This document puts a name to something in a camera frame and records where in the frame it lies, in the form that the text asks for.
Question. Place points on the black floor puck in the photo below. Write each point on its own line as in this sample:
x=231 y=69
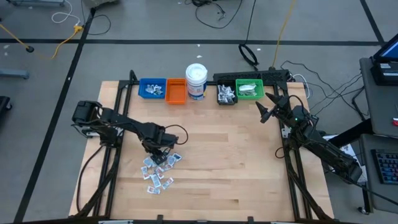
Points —
x=30 y=48

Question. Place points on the black desk bar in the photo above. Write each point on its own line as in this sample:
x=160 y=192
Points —
x=351 y=133

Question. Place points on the black plastic basket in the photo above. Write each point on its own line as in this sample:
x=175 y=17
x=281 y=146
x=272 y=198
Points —
x=227 y=104

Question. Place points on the orange plastic basket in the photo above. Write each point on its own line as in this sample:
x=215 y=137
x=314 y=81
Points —
x=176 y=91

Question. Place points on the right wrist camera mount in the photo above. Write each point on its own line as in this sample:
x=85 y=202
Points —
x=301 y=112

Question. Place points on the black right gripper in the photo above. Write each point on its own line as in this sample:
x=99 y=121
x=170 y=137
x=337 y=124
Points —
x=282 y=109

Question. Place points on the black laptop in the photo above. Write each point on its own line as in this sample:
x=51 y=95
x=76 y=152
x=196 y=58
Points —
x=385 y=71

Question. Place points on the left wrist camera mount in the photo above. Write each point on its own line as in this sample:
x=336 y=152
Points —
x=169 y=139

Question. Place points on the grey cart leg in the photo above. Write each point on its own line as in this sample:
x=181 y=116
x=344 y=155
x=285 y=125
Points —
x=12 y=73

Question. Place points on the black perforated tray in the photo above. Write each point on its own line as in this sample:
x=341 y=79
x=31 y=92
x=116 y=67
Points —
x=248 y=75

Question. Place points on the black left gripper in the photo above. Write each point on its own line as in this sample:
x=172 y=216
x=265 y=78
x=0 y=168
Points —
x=158 y=151

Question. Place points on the black keyboard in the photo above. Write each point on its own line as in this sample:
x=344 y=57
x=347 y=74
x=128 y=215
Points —
x=387 y=166

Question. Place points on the white packet with blue print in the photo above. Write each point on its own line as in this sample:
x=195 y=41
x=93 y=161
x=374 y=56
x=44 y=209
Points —
x=171 y=160
x=161 y=92
x=177 y=156
x=149 y=88
x=148 y=161
x=154 y=90
x=159 y=88

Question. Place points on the blue plastic basket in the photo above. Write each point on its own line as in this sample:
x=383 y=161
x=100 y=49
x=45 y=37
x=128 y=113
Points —
x=152 y=81

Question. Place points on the black caster base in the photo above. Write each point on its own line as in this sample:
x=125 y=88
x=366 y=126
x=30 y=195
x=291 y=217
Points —
x=4 y=104

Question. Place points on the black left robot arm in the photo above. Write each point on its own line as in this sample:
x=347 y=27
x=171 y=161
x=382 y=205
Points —
x=124 y=123

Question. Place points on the grey desk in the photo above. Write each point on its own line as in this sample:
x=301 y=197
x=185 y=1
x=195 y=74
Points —
x=382 y=109
x=373 y=199

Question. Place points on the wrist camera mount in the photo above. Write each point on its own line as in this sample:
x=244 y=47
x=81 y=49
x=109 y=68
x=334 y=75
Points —
x=169 y=139
x=301 y=112

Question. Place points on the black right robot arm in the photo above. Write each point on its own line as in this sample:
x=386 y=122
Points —
x=326 y=149

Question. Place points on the plain white wipe packet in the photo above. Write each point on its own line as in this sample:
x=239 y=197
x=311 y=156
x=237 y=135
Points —
x=245 y=86
x=248 y=93
x=252 y=88

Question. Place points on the green plastic basket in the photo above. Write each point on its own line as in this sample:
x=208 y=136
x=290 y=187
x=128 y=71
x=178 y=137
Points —
x=261 y=90

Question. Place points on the white disinfecting wipes canister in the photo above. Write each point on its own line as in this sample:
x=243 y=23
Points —
x=196 y=76

